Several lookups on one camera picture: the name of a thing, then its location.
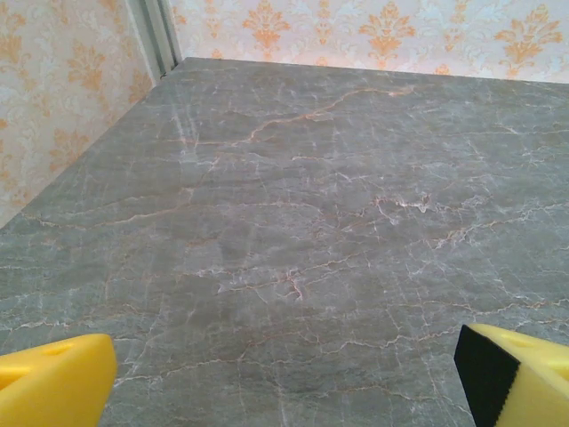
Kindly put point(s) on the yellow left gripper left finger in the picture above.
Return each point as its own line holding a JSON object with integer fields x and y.
{"x": 53, "y": 387}

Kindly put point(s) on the aluminium frame post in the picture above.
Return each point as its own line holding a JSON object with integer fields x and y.
{"x": 153, "y": 35}

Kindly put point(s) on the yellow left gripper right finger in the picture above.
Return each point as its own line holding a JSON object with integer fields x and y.
{"x": 533, "y": 382}

